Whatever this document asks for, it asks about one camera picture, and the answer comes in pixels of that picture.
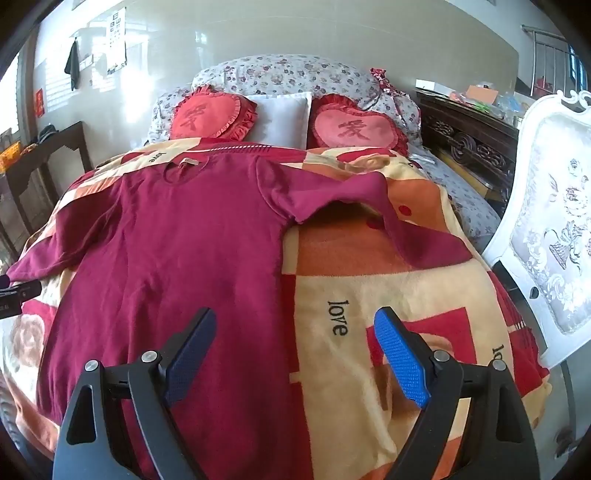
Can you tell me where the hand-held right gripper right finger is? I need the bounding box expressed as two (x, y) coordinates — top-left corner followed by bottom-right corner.
(373, 306), (540, 480)

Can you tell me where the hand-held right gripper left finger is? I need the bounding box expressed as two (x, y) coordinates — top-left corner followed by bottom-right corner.
(52, 307), (218, 480)

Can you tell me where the maroon sweater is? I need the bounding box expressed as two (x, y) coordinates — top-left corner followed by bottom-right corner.
(8, 154), (474, 480)

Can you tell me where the printed orange red blanket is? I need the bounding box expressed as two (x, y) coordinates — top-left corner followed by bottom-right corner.
(0, 143), (552, 480)

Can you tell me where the dark wooden table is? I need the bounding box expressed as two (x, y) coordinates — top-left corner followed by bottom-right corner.
(0, 121), (93, 241)

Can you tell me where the yellow bag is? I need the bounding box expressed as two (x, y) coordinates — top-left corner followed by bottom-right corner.
(0, 141), (23, 172)

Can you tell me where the floral bed sheet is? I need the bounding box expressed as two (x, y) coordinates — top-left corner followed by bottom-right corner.
(409, 148), (502, 252)

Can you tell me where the white ornate chair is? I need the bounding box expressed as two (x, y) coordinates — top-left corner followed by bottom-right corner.
(480, 88), (591, 370)

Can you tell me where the dark hanging garment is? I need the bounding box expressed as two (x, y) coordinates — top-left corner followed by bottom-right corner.
(64, 39), (81, 92)

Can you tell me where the carved dark wooden cabinet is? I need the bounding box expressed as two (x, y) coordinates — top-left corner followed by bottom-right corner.
(416, 88), (520, 204)

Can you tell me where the white pillow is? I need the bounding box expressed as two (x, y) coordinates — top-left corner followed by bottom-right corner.
(249, 91), (314, 149)

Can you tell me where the orange paper box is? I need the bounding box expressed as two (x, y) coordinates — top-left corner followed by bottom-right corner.
(466, 85), (499, 104)

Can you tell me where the floral quilt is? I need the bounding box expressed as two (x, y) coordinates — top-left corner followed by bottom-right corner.
(148, 54), (423, 148)

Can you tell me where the metal stair railing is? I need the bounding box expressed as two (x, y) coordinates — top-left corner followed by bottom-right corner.
(522, 23), (591, 100)

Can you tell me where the wall eye chart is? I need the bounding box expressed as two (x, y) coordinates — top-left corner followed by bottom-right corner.
(106, 8), (127, 75)

